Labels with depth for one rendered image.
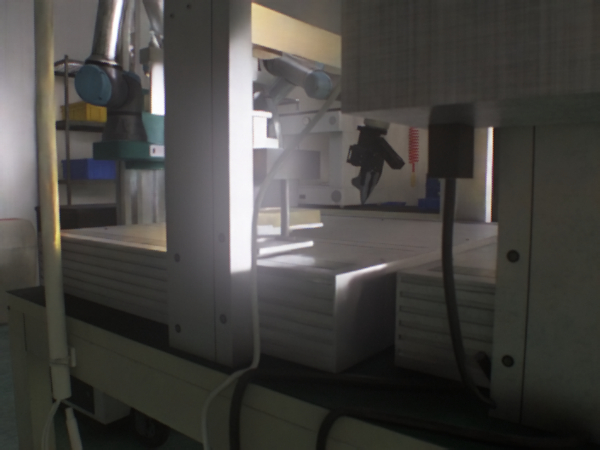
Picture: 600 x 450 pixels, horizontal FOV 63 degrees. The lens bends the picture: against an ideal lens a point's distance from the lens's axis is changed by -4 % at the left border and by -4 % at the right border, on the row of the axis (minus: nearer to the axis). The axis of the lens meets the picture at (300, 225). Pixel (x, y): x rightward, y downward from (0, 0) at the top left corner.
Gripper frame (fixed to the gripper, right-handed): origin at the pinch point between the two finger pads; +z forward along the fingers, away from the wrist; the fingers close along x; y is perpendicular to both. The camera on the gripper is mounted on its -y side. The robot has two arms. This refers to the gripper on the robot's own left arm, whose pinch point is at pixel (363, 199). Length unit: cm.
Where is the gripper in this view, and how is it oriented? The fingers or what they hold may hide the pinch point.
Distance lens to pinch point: 150.9
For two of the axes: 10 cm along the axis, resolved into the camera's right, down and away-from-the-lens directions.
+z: -1.9, 9.5, 2.6
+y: -7.1, -3.2, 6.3
